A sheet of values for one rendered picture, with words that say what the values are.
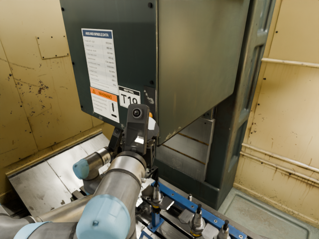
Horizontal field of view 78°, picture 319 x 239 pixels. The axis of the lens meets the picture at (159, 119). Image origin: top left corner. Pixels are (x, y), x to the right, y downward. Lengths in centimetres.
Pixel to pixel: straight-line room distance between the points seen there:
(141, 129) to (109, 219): 20
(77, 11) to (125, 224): 65
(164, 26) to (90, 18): 27
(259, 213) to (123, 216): 167
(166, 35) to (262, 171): 145
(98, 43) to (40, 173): 148
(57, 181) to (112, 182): 159
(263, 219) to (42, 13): 226
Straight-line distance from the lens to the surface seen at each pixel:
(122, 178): 36
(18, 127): 185
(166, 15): 54
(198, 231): 93
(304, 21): 144
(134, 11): 57
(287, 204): 192
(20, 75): 176
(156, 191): 97
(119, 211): 33
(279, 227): 191
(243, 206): 193
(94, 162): 89
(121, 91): 66
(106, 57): 68
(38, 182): 195
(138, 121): 43
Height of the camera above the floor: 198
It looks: 27 degrees down
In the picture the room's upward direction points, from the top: straight up
